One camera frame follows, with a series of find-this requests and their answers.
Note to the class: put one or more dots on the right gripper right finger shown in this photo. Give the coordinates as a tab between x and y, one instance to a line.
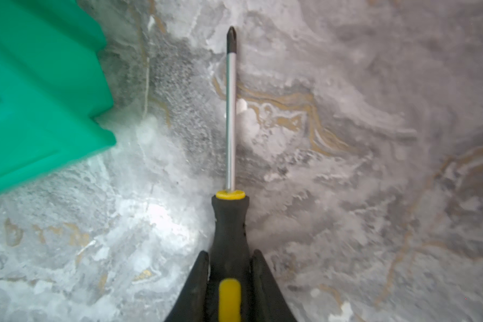
269	302

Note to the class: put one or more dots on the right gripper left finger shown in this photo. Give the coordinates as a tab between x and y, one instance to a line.
190	304

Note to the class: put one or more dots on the black yellow screwdriver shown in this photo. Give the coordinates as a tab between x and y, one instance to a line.
229	290

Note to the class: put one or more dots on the green plastic bin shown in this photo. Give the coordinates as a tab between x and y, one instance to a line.
52	88

